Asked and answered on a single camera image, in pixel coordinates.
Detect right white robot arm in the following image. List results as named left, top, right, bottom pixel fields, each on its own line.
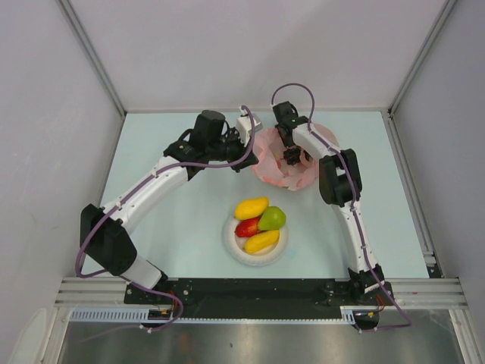
left=272, top=102, right=392, bottom=304

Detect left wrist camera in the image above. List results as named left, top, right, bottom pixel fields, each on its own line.
left=235, top=109, right=263, bottom=146

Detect red fake mango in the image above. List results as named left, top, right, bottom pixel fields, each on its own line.
left=235, top=216, right=261, bottom=238

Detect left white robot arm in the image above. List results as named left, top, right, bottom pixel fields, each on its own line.
left=75, top=106, right=262, bottom=303

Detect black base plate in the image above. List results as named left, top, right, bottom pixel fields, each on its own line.
left=123, top=278, right=396, bottom=321

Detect white paper plate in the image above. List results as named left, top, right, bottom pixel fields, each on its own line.
left=222, top=217, right=289, bottom=266

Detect aluminium frame rail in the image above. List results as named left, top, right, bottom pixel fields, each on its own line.
left=55, top=0, right=127, bottom=120

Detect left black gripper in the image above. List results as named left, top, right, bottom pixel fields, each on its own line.
left=207, top=127, right=258, bottom=173

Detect pink plastic bag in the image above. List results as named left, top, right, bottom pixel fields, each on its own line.
left=252, top=123, right=340, bottom=191

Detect black fake grapes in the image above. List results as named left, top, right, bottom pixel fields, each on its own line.
left=283, top=146, right=302, bottom=165

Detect yellow fake mango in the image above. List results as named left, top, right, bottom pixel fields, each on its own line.
left=234, top=196, right=269, bottom=221
left=244, top=230, right=280, bottom=254

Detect white cable duct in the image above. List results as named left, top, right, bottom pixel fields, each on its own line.
left=70, top=307, right=172, bottom=324

